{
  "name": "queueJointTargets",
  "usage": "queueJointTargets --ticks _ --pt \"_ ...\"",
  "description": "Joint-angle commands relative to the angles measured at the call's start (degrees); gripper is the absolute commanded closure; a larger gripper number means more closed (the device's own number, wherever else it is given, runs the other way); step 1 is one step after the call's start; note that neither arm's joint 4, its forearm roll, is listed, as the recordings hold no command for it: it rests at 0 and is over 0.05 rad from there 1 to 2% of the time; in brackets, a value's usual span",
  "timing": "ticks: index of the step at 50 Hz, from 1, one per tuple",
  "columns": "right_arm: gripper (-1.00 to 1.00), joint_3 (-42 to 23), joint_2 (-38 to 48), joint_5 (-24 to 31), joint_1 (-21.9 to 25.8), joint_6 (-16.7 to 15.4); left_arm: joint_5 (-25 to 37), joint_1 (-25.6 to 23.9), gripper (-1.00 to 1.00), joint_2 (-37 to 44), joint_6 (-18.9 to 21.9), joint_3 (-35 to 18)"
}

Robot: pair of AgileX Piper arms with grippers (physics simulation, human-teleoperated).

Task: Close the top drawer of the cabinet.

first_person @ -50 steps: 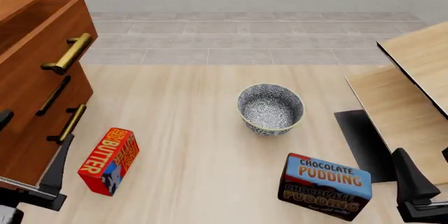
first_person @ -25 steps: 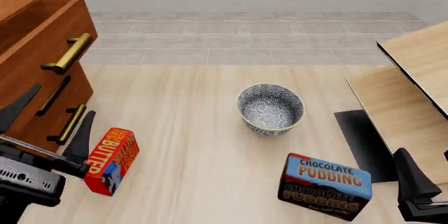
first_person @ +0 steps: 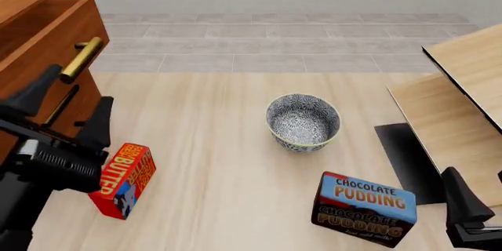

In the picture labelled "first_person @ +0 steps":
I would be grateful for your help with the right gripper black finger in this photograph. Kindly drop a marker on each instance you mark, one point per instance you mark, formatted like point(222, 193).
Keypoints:
point(463, 198)
point(500, 177)

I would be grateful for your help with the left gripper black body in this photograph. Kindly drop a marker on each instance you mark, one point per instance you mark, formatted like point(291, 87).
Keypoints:
point(59, 165)

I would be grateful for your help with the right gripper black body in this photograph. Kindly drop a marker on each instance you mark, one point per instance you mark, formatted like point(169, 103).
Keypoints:
point(476, 234)

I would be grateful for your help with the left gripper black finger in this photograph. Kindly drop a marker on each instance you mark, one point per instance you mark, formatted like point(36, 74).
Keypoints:
point(30, 95)
point(96, 127)

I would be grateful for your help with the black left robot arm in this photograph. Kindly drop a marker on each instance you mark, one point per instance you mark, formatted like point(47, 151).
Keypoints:
point(19, 212)

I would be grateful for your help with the closed wooden drawer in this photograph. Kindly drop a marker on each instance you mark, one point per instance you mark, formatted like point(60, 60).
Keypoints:
point(84, 92)

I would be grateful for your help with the open wooden drawer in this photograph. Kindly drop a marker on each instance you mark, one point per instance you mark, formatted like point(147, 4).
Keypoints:
point(47, 39)

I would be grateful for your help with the wooden cabinet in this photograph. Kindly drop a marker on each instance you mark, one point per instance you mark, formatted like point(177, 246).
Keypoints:
point(15, 1)

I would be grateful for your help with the red butter box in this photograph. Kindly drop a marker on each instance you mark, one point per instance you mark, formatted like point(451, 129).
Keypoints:
point(125, 180)

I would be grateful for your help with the pale wood panel stand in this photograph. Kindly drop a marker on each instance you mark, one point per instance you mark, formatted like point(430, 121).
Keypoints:
point(459, 109)

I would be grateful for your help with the chocolate pudding box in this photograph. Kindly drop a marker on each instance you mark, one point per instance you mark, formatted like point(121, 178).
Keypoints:
point(362, 209)

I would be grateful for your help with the blue patterned bowl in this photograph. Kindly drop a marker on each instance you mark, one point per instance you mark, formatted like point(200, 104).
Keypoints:
point(303, 123)

